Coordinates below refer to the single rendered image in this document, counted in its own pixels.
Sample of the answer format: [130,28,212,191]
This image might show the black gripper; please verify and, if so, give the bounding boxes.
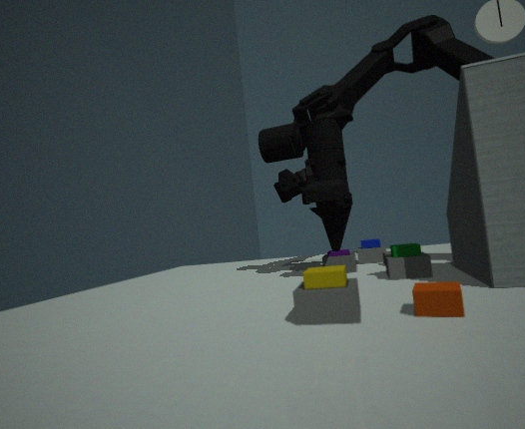
[301,148,353,251]

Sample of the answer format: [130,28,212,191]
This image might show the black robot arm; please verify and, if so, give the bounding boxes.
[259,15,495,203]

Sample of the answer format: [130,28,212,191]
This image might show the orange block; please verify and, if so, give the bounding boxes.
[412,281,465,317]

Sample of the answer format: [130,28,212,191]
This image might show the blue button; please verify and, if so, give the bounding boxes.
[357,239,386,264]

